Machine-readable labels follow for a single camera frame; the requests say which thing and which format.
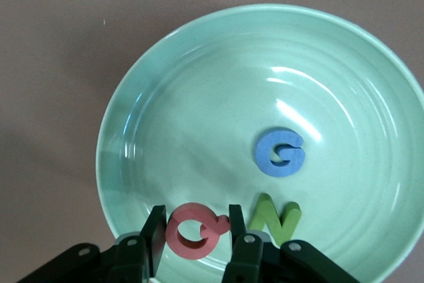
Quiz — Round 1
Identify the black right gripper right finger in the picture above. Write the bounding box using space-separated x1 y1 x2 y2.
222 203 362 283

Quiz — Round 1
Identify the green foam letter N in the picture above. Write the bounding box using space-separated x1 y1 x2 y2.
248 194 302 247

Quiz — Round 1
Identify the brown table mat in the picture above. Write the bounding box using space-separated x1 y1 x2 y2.
0 0 424 283

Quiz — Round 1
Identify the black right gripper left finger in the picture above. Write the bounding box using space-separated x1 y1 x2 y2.
15 205 166 283

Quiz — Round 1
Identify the red foam letter Q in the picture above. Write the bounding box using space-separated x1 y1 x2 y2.
165 202 231 260

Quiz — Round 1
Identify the light green plate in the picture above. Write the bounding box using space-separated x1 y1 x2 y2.
95 4 424 283

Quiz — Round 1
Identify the blue foam letter G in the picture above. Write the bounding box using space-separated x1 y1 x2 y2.
254 130 305 178

